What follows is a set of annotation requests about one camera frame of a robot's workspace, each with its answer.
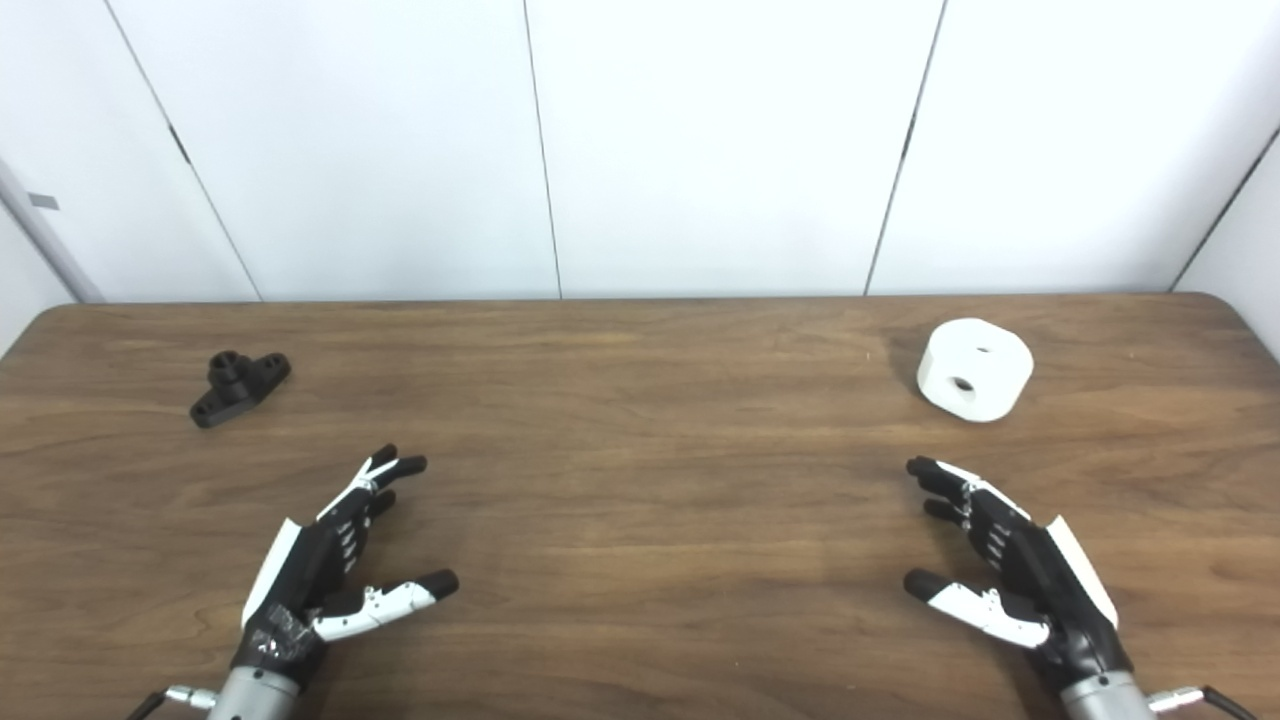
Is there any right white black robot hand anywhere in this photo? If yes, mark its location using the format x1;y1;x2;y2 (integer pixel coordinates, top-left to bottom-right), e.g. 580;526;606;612
903;456;1136;691

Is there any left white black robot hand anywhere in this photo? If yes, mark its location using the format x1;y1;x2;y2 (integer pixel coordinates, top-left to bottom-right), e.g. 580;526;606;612
232;444;461;691

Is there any black flanged holder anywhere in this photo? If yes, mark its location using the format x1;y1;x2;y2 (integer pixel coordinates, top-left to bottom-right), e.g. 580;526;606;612
189;350;293;429

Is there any round white plastic piece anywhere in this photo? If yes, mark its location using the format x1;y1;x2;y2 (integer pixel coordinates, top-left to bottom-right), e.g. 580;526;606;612
916;318;1035;424

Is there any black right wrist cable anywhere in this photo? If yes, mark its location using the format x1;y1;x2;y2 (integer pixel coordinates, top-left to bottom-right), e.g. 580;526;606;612
1148;685;1261;720

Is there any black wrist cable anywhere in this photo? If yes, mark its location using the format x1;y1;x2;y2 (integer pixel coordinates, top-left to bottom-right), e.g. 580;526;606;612
125;685;218;720
1148;685;1261;720

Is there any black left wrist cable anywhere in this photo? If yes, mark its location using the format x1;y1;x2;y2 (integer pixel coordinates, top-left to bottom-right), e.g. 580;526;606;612
125;685;218;720

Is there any gray wall corner post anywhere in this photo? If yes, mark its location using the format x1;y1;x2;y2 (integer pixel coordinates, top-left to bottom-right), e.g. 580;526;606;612
0;158;107;304

